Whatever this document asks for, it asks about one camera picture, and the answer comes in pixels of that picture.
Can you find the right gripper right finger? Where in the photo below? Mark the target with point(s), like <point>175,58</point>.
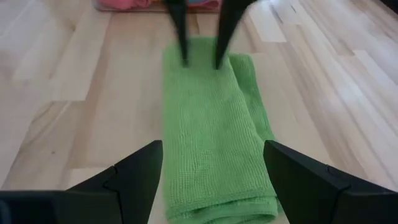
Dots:
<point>298,183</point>

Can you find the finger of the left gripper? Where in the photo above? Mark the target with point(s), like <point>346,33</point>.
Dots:
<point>230,25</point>
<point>180,25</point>

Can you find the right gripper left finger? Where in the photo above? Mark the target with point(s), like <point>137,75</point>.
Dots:
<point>136,180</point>

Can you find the pink microfiber towel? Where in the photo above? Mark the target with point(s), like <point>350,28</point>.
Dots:
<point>124,4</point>
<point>211,6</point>

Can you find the green microfiber towel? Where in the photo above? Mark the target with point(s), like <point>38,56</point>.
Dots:
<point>211,140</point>

